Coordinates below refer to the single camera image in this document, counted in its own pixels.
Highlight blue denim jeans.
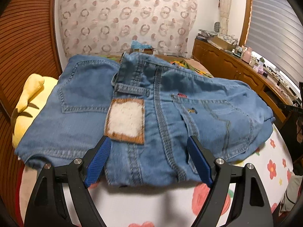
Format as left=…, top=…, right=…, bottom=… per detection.
left=15, top=52, right=275, bottom=187

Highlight white floral strawberry quilt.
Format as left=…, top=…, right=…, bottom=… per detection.
left=18, top=122, right=301, bottom=227

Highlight yellow plush toy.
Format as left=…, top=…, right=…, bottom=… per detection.
left=11, top=73, right=58, bottom=148

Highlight wooden sideboard cabinet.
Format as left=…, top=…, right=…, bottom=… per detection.
left=192, top=39, right=293, bottom=129

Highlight pink jar on sideboard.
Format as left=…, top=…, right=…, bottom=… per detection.
left=241, top=46, right=252, bottom=64

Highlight wooden slatted wardrobe door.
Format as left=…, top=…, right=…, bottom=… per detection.
left=1, top=0, right=62, bottom=220

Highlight grey window blind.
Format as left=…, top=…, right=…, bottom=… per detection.
left=246, top=0, right=302, bottom=85

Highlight cardboard box with blue cloth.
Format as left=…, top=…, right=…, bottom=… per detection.
left=129, top=40, right=154, bottom=55

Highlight patterned lace curtain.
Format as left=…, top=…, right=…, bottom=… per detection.
left=59, top=0, right=197, bottom=57

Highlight beige tied window curtain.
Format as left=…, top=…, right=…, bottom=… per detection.
left=219, top=0, right=232, bottom=34

